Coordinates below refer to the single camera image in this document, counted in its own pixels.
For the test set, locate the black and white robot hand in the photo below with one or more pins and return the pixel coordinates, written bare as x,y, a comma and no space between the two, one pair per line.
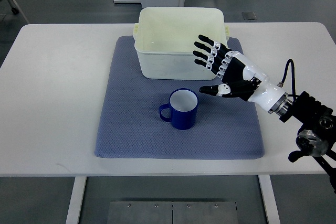
240,77

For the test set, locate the blue mug white inside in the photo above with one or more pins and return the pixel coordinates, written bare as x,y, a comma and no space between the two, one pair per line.
181,110

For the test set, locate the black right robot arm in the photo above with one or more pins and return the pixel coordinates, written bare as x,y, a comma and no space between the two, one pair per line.
316,137

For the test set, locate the cream plastic box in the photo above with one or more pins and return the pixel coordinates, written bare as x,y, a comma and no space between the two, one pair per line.
165,37

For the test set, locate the blue-grey textured mat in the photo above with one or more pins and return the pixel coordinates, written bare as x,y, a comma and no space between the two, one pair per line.
131,125

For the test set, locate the grey floor outlet cover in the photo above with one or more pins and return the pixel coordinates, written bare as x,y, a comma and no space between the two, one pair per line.
249,16

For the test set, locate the white table right leg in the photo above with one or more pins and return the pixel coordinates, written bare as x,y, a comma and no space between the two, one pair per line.
268,198

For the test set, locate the white table leg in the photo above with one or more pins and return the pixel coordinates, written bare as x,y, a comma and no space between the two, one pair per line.
76,200
268,198

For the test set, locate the metal floor plate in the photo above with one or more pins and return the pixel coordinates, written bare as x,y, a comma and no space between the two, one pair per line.
172,212

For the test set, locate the white table left leg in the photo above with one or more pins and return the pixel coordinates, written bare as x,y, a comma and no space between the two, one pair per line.
76,200

